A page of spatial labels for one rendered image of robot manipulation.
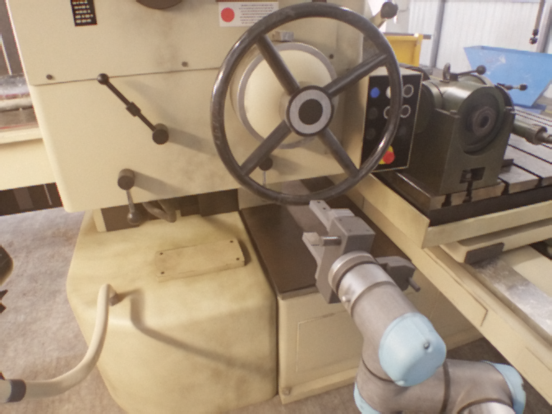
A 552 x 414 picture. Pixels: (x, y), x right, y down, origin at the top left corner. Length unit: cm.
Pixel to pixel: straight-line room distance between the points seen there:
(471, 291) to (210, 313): 84
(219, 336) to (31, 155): 83
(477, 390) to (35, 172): 119
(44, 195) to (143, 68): 100
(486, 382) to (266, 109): 60
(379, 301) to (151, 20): 67
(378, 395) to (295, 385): 119
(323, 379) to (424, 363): 130
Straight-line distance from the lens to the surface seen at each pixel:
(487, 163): 118
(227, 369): 147
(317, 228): 158
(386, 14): 94
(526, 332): 121
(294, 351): 151
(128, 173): 87
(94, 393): 191
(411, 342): 43
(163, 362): 139
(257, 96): 75
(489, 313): 125
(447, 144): 106
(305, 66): 77
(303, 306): 133
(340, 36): 93
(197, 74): 84
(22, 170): 126
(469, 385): 55
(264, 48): 62
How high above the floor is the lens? 147
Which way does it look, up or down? 30 degrees down
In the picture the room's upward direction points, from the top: straight up
